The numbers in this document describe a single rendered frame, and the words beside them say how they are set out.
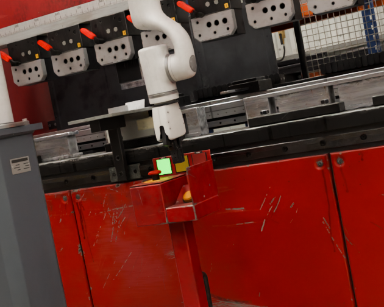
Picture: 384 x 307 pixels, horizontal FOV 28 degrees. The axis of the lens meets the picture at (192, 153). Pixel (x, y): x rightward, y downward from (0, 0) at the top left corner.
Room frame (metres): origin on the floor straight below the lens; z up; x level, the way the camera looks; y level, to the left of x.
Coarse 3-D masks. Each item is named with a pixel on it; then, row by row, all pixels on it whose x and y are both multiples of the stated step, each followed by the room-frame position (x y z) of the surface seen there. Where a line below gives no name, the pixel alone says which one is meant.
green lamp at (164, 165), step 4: (160, 160) 2.31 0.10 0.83; (164, 160) 2.31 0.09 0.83; (168, 160) 2.30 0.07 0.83; (160, 164) 2.31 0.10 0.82; (164, 164) 2.31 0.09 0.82; (168, 164) 2.30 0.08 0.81; (160, 168) 2.31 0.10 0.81; (164, 168) 2.31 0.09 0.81; (168, 168) 2.30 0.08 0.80; (164, 172) 2.31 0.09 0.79; (168, 172) 2.30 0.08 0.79
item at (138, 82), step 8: (120, 64) 2.70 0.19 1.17; (128, 64) 2.68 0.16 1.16; (136, 64) 2.66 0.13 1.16; (120, 72) 2.70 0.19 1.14; (128, 72) 2.68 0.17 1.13; (136, 72) 2.67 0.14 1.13; (120, 80) 2.70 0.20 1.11; (128, 80) 2.69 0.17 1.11; (136, 80) 2.67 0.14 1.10; (128, 88) 2.70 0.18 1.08
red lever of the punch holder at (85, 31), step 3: (81, 30) 2.68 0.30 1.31; (84, 30) 2.67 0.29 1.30; (87, 30) 2.68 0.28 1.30; (84, 33) 2.67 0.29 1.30; (87, 33) 2.67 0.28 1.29; (90, 33) 2.66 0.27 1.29; (87, 36) 2.67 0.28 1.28; (90, 36) 2.66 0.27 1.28; (93, 36) 2.66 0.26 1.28; (93, 39) 2.67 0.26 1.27; (96, 39) 2.65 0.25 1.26; (99, 39) 2.65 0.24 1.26; (102, 39) 2.66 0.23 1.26; (96, 42) 2.65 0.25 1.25; (99, 42) 2.64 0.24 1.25; (102, 42) 2.66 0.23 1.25
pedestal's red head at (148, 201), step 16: (208, 160) 2.22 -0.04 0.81; (160, 176) 2.32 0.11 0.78; (176, 176) 2.24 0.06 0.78; (192, 176) 2.12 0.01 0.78; (208, 176) 2.20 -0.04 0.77; (144, 192) 2.17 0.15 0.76; (160, 192) 2.14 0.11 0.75; (176, 192) 2.21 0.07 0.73; (192, 192) 2.10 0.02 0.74; (208, 192) 2.19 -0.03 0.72; (144, 208) 2.17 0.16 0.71; (160, 208) 2.15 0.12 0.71; (176, 208) 2.12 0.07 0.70; (192, 208) 2.10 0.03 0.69; (208, 208) 2.17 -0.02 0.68; (144, 224) 2.18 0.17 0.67
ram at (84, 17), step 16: (0, 0) 2.91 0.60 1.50; (16, 0) 2.87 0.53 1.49; (32, 0) 2.83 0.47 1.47; (48, 0) 2.79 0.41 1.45; (64, 0) 2.75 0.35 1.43; (80, 0) 2.72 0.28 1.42; (0, 16) 2.91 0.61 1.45; (16, 16) 2.87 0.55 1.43; (32, 16) 2.84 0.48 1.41; (80, 16) 2.73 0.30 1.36; (96, 16) 2.69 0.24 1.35; (32, 32) 2.84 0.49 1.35; (0, 48) 3.00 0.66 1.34
